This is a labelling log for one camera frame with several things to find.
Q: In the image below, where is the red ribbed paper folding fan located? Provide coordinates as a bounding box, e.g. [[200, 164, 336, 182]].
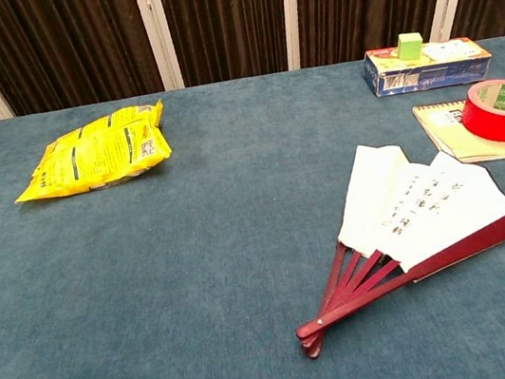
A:
[[268, 122, 505, 362]]

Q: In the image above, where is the yellow snack bag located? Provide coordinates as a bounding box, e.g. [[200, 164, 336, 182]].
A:
[[2, 98, 178, 206]]

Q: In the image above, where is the spiral notebook beige cover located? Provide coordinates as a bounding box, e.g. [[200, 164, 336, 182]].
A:
[[411, 92, 505, 174]]

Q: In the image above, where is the green cube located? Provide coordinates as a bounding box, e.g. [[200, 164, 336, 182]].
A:
[[393, 29, 428, 64]]

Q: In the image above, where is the blue cardboard box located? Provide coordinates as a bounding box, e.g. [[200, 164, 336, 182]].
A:
[[359, 31, 496, 100]]

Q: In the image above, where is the red tape roll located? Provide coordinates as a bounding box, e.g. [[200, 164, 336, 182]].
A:
[[455, 76, 505, 150]]

